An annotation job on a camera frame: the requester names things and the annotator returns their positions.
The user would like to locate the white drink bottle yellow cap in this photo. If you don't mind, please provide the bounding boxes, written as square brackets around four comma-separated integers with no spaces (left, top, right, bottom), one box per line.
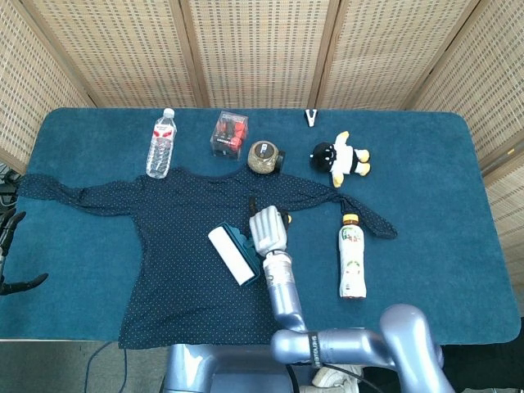
[337,212,368,300]

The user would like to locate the black white penguin plush toy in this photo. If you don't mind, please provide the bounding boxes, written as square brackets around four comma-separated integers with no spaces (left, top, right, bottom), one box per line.
[309,130,373,188]

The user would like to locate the navy dotted long-sleeve shirt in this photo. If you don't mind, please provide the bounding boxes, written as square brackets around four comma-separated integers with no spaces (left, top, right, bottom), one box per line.
[18,165,399,350]

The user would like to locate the teal lint roller orange tip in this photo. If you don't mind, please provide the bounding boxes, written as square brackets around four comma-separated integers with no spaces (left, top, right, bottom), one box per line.
[207,212,293,287]

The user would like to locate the white shoe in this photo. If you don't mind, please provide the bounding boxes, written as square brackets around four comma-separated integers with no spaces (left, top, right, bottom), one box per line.
[311,365,365,389]

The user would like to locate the woven bamboo folding screen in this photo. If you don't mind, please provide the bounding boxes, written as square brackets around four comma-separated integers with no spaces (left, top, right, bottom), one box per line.
[0,0,524,316]

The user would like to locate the clear water bottle red label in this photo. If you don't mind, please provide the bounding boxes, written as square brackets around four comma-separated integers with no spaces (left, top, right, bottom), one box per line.
[146,107,178,179]

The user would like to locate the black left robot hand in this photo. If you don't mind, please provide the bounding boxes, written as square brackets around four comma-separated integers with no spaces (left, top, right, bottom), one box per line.
[0,210,49,296]

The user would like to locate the silver-blue robot torso base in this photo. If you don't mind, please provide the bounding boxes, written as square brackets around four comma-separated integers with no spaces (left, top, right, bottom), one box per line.
[161,342,312,393]

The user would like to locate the clear box with red items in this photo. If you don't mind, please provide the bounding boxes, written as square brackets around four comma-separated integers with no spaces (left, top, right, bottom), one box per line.
[209,110,250,160]

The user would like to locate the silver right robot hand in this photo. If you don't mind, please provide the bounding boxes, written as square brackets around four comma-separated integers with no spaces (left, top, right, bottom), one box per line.
[247,196,293,255]

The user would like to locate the dark cable clutter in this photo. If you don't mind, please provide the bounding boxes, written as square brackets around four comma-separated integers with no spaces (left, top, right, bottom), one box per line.
[0,163,21,216]

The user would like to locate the round glass jar brown contents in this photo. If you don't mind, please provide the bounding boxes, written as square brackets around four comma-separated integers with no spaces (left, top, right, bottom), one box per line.
[246,140,287,176]

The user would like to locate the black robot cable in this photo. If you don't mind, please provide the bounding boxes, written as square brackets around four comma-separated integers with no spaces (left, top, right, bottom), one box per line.
[285,362,388,393]

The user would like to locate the blue floor cable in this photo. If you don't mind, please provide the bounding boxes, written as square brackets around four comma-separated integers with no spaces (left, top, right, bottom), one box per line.
[84,341,129,393]

